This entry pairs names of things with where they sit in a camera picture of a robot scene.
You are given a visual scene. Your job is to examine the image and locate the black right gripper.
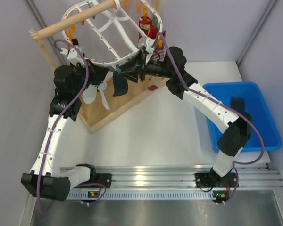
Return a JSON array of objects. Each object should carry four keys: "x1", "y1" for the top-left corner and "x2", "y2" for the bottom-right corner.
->
[{"x1": 118, "y1": 50, "x2": 174, "y2": 84}]

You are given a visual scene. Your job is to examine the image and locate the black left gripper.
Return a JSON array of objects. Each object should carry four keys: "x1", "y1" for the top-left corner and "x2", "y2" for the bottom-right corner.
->
[{"x1": 71, "y1": 59, "x2": 109, "y2": 97}]

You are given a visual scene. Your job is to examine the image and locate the teal clothes peg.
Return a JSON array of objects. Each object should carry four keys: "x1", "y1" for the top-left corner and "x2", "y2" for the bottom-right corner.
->
[{"x1": 108, "y1": 64, "x2": 122, "y2": 73}]

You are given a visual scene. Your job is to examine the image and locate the dark navy sock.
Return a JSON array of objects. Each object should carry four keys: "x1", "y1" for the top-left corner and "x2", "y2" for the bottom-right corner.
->
[
  {"x1": 230, "y1": 97, "x2": 245, "y2": 116},
  {"x1": 112, "y1": 71, "x2": 128, "y2": 97}
]

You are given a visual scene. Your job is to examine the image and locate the white round clip hanger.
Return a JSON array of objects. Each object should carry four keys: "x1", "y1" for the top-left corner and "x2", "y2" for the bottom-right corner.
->
[{"x1": 62, "y1": 0, "x2": 163, "y2": 67}]

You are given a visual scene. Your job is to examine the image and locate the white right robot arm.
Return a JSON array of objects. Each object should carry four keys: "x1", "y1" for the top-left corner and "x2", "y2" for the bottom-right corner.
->
[{"x1": 120, "y1": 47, "x2": 252, "y2": 188}]

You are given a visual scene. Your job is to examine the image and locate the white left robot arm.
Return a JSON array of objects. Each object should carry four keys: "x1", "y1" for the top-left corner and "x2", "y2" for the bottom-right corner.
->
[{"x1": 21, "y1": 61, "x2": 109, "y2": 201}]

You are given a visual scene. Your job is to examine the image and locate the wooden hanger stand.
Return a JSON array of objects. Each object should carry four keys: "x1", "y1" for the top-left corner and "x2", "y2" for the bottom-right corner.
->
[{"x1": 29, "y1": 0, "x2": 166, "y2": 133}]

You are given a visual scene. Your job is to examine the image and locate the striped maroon sock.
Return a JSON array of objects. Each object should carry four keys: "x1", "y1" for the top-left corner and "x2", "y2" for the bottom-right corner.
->
[
  {"x1": 148, "y1": 85, "x2": 158, "y2": 91},
  {"x1": 152, "y1": 28, "x2": 166, "y2": 61}
]

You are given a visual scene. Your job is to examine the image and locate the white black striped sock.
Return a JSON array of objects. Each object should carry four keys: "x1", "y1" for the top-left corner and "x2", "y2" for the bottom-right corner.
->
[{"x1": 82, "y1": 81, "x2": 110, "y2": 110}]

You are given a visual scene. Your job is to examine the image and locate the brown argyle sock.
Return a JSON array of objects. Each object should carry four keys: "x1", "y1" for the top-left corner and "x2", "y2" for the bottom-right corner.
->
[{"x1": 71, "y1": 38, "x2": 79, "y2": 46}]

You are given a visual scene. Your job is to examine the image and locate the red christmas sock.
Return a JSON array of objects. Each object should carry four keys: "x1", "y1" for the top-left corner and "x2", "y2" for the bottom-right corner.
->
[{"x1": 139, "y1": 16, "x2": 158, "y2": 39}]

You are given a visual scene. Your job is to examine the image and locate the orange clothes peg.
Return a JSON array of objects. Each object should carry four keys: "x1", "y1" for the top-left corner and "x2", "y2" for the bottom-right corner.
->
[{"x1": 135, "y1": 0, "x2": 143, "y2": 13}]

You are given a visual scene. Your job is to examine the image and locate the blue plastic bin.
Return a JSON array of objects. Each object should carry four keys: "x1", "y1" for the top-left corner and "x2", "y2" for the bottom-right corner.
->
[{"x1": 203, "y1": 82, "x2": 282, "y2": 151}]

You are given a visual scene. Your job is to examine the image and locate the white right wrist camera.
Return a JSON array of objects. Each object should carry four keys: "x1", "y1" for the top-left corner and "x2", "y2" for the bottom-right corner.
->
[{"x1": 138, "y1": 36, "x2": 154, "y2": 55}]

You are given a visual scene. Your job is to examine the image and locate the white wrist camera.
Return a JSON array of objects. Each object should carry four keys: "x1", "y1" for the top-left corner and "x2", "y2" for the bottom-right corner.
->
[
  {"x1": 138, "y1": 36, "x2": 154, "y2": 55},
  {"x1": 60, "y1": 48, "x2": 85, "y2": 66}
]

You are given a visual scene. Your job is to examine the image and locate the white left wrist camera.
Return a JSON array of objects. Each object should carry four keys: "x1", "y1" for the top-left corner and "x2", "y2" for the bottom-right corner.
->
[{"x1": 60, "y1": 48, "x2": 85, "y2": 66}]

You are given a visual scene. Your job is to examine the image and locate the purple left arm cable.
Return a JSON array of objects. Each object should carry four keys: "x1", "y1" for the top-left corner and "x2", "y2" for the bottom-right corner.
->
[{"x1": 36, "y1": 39, "x2": 89, "y2": 214}]

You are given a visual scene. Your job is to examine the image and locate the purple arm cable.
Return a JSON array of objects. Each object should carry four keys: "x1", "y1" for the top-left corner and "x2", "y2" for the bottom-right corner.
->
[
  {"x1": 36, "y1": 39, "x2": 89, "y2": 214},
  {"x1": 157, "y1": 32, "x2": 265, "y2": 203}
]

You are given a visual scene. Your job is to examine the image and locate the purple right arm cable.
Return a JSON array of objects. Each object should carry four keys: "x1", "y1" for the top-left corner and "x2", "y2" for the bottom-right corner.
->
[{"x1": 157, "y1": 32, "x2": 265, "y2": 203}]

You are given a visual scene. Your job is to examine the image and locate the aluminium mounting rail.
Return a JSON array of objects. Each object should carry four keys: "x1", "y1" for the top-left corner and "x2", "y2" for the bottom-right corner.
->
[{"x1": 28, "y1": 164, "x2": 283, "y2": 201}]

